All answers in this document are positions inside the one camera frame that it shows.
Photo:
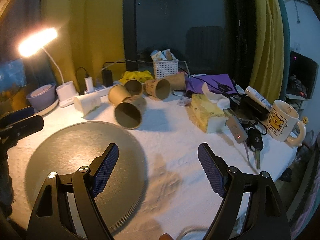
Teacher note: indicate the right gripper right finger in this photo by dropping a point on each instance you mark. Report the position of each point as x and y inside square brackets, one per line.
[265, 217]

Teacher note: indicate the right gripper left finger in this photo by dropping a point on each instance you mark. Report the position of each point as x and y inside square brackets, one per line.
[51, 216]

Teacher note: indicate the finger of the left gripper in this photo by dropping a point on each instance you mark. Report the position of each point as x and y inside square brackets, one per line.
[19, 129]
[15, 116]

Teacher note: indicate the floral brown paper cup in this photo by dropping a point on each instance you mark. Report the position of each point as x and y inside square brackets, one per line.
[129, 113]

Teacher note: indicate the white paper cup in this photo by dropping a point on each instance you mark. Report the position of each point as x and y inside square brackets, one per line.
[86, 103]

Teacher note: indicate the plain brown paper cup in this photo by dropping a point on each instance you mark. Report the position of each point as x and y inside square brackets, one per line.
[117, 94]

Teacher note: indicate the brown cup open front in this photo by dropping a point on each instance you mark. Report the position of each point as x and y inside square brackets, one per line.
[134, 87]

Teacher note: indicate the floral brown cup lying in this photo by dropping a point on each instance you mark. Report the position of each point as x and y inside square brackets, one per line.
[159, 89]

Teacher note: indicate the brown cup near basket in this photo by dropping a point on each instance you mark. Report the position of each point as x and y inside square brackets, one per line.
[177, 81]

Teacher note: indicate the operator hand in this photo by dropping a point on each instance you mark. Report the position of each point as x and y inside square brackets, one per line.
[165, 236]

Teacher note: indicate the white round plate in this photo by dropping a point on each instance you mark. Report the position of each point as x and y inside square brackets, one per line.
[48, 109]

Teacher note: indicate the purple bowl with dish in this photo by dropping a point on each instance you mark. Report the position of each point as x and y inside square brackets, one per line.
[42, 97]

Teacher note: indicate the white desk lamp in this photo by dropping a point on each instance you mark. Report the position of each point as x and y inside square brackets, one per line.
[37, 41]

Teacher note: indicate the blue snack bag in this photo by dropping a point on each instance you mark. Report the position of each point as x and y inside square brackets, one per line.
[12, 75]

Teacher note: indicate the round grey placemat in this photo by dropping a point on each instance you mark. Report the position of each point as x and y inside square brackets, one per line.
[75, 146]

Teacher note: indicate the white charger plug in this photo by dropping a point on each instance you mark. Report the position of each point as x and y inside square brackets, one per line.
[89, 84]

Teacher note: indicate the white power strip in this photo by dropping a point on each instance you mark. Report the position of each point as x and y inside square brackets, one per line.
[102, 90]

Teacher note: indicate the black car key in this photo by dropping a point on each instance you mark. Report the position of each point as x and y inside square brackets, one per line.
[255, 143]

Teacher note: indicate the black power adapter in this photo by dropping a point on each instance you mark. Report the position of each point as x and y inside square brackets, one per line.
[107, 77]

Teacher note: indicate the cream bear mug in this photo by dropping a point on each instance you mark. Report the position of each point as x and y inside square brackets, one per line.
[283, 124]

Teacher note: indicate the yellow plastic bag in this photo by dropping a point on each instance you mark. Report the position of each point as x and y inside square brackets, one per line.
[141, 76]

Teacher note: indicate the black pouch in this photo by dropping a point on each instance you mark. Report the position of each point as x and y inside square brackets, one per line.
[245, 107]

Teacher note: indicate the yellow curtain left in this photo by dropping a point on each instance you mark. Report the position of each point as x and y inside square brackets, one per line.
[90, 36]

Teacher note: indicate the yellow curtain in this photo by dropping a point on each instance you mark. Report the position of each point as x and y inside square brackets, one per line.
[90, 36]
[268, 64]

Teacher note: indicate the yellow tissue box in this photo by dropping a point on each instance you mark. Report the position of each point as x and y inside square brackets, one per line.
[207, 115]

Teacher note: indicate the white tube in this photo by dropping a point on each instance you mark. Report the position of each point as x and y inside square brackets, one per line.
[258, 98]

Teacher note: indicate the white plastic basket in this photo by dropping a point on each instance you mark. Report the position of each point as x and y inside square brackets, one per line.
[162, 69]

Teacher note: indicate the purple cloth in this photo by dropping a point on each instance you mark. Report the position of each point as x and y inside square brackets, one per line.
[219, 84]

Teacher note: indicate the black monitor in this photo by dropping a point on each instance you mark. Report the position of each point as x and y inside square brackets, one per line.
[302, 75]

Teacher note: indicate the yellow curtain right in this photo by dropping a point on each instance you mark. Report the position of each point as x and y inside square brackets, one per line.
[268, 64]

